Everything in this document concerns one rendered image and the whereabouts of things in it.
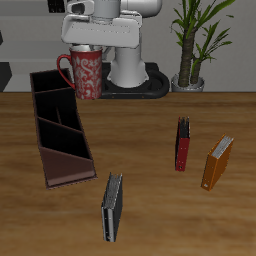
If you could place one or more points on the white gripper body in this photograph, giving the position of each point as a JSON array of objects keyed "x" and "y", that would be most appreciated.
[{"x": 100, "y": 31}]

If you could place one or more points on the red patterned mug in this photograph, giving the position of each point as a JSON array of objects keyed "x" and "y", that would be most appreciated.
[{"x": 87, "y": 78}]

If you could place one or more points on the dark brown desk caddy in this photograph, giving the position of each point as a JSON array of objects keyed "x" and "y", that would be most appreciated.
[{"x": 65, "y": 163}]

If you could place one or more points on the green pot plant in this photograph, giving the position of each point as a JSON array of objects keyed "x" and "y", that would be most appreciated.
[{"x": 186, "y": 56}]

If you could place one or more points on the red book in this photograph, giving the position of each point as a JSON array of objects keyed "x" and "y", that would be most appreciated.
[{"x": 182, "y": 151}]

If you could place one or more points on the orange book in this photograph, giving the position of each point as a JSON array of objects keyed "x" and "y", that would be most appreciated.
[{"x": 215, "y": 168}]

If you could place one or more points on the black book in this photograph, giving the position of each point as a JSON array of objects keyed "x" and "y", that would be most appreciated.
[{"x": 113, "y": 213}]

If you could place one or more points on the flat black base plate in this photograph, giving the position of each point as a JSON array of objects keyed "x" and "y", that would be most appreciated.
[{"x": 156, "y": 85}]

